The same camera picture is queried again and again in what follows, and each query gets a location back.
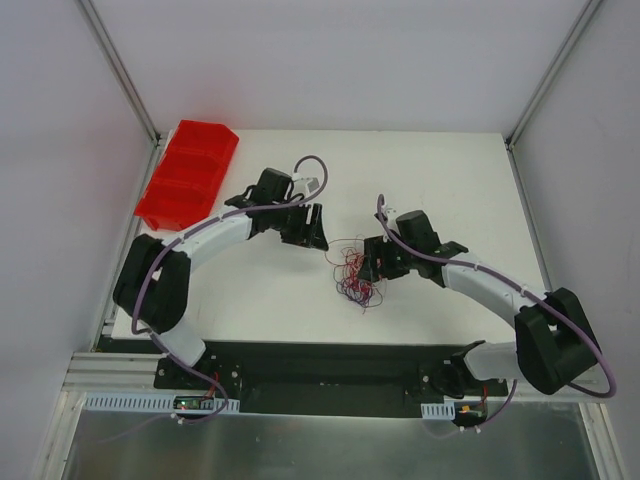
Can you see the right aluminium frame post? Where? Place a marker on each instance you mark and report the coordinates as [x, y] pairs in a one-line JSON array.
[[581, 23]]

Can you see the white cable duct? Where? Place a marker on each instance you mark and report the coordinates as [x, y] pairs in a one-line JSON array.
[[451, 410], [158, 403]]

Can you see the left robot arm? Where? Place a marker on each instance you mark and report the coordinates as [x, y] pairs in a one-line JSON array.
[[153, 285]]

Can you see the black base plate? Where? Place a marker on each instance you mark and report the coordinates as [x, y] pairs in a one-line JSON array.
[[345, 380]]

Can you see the left white cable duct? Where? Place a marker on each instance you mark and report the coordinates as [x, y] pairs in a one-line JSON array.
[[158, 403]]

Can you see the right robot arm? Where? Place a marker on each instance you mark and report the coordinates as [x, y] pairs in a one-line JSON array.
[[554, 343]]

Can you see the aluminium frame post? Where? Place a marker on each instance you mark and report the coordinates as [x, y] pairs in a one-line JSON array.
[[99, 31], [581, 23]]

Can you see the right white cable duct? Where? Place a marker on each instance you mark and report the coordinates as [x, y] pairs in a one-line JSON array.
[[451, 410]]

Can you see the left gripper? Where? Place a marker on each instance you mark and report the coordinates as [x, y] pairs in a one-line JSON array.
[[304, 226]]

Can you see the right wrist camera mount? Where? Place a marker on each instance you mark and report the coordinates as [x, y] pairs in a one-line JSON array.
[[385, 213]]

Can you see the red plastic bin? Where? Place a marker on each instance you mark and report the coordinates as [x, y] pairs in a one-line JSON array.
[[185, 184]]

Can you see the left aluminium frame post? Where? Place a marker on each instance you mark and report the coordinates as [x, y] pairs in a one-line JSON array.
[[99, 31]]

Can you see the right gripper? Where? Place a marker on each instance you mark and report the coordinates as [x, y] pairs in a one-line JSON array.
[[379, 258]]

